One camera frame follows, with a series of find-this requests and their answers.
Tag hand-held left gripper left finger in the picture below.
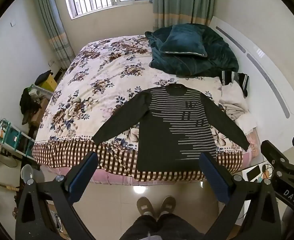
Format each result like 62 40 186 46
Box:
15 151 98 240

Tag black cloth on box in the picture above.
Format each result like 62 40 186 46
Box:
34 70 53 85

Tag teal storage shelf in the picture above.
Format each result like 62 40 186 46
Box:
0 120 36 159

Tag wooden broom stick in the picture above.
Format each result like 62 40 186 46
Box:
0 177 20 192

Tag black hanging garment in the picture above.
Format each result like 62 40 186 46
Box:
20 87 41 125

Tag person's left slipper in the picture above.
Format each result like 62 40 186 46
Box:
136 197 155 215

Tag person's dark trousers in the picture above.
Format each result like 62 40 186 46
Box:
119 212 205 240

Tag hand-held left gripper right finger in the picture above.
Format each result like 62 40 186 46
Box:
199 151 284 240

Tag brown cardboard box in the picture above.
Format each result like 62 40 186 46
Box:
28 97 50 130

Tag yellow box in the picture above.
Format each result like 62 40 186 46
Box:
38 76 58 92

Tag floral bed blanket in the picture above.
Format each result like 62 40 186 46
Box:
32 34 259 182

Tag bed with pink sheet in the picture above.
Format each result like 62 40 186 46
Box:
40 127 261 186

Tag smartphone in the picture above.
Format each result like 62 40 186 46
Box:
247 166 262 181

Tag white headboard with grey stripes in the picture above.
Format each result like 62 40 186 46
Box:
209 16 294 140

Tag person's right slipper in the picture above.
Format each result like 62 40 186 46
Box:
161 195 177 213

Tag clear plastic dome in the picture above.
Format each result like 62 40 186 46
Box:
20 164 35 182

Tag green curtain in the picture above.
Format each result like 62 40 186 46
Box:
152 0 216 30
34 0 75 69

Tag person's slipper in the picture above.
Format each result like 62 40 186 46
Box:
161 195 177 213
136 197 155 215

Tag teal plush pillow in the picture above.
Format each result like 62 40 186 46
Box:
159 25 208 58

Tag dark striped sweater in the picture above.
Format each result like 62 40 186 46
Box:
91 84 250 174

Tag teal plush duvet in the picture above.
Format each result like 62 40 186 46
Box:
145 24 239 78

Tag black white striped cloth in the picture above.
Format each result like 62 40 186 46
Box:
221 70 249 98

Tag beige crumpled cloth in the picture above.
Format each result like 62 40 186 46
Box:
218 82 259 135

